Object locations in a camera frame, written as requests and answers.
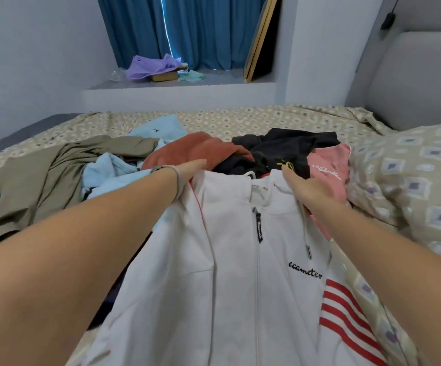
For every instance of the person's left hand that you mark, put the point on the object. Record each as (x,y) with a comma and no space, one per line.
(190,175)

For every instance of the person's right hand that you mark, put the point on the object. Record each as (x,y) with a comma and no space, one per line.
(309,193)

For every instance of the rust brown garment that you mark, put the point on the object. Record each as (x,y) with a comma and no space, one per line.
(197,148)

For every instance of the pink shirt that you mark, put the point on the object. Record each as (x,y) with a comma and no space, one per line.
(331,164)

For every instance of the black garment yellow print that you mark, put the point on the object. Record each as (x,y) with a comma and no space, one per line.
(281,152)

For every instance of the bed with patterned beige sheet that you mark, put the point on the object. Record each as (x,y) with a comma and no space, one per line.
(228,118)

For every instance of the light blue fleece garment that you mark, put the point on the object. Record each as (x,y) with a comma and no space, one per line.
(106,175)

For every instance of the white red-striped zip jacket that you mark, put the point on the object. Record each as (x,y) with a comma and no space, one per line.
(213,286)

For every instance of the navy velvet garment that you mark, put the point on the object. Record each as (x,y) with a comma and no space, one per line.
(113,297)

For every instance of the olive green trousers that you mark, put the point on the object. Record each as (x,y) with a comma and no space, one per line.
(37,183)

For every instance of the person's left forearm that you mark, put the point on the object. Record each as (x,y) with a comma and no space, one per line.
(68,263)

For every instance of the person's right forearm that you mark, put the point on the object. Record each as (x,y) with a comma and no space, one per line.
(403,270)

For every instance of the grey band wristwatch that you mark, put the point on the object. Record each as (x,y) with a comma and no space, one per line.
(176,179)

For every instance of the teal small item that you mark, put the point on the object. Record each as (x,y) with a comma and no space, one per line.
(191,75)

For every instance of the small wooden box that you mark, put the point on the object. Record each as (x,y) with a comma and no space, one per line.
(165,76)

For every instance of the patterned beige pillow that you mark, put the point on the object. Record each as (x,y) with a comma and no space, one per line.
(418,186)

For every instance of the purple cloth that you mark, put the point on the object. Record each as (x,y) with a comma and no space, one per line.
(152,66)

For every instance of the clear plastic bag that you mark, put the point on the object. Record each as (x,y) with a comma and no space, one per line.
(119,74)

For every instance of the blue curtain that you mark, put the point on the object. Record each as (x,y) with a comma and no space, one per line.
(205,30)

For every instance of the leaning wooden picture frames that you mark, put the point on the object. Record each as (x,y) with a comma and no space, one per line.
(260,38)

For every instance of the grey upholstered headboard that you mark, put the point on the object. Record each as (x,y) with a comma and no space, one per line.
(426,80)

